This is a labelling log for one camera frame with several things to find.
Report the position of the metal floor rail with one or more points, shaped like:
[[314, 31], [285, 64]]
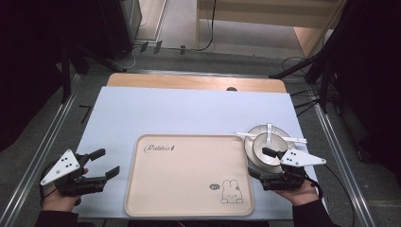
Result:
[[38, 145], [343, 157]]

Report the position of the person's right hand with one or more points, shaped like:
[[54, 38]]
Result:
[[299, 195]]

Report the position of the pale blue table mat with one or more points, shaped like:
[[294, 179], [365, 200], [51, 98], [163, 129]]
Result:
[[157, 113]]

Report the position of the dark cabinet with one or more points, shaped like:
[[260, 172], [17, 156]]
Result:
[[121, 28]]

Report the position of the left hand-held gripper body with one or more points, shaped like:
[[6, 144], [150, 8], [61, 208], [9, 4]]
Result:
[[61, 166]]

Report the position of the white spoon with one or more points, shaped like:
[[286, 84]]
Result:
[[269, 130]]

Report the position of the beige tray with rabbit print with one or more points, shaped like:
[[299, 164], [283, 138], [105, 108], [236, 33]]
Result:
[[189, 176]]

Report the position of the wooden table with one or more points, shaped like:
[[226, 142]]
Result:
[[189, 82]]

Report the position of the long white utensil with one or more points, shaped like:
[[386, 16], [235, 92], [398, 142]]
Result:
[[291, 139]]

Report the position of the person's left hand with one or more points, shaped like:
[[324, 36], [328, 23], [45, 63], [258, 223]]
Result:
[[60, 200]]

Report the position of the light wooden furniture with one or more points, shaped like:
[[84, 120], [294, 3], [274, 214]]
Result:
[[268, 12]]

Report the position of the black metal stand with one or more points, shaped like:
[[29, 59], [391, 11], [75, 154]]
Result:
[[71, 66], [321, 66]]

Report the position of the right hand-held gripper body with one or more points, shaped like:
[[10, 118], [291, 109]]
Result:
[[298, 158]]

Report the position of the small white bowl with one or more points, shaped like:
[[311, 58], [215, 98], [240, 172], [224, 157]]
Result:
[[269, 157]]

